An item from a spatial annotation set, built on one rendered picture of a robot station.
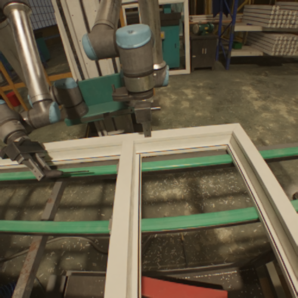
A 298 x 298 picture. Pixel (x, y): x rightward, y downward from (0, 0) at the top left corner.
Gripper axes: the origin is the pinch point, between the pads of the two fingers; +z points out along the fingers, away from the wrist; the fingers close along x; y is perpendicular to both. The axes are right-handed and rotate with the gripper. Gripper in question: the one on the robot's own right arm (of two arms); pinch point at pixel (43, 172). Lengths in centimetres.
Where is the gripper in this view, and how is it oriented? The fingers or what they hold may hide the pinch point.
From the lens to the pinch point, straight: 68.2
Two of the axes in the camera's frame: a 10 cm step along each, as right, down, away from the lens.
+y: 7.4, -6.8, -0.4
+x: 0.4, -0.3, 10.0
